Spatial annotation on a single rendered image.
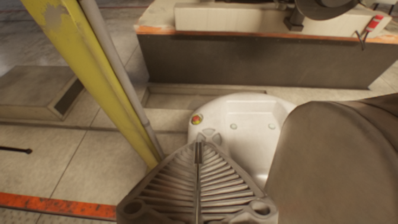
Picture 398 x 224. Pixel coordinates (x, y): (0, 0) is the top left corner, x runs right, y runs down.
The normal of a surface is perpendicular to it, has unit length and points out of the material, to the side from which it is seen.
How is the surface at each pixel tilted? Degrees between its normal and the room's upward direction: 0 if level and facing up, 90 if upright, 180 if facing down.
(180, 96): 0
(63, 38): 90
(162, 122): 0
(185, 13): 90
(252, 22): 90
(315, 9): 90
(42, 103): 0
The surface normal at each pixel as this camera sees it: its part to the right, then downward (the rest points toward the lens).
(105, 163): 0.00, -0.65
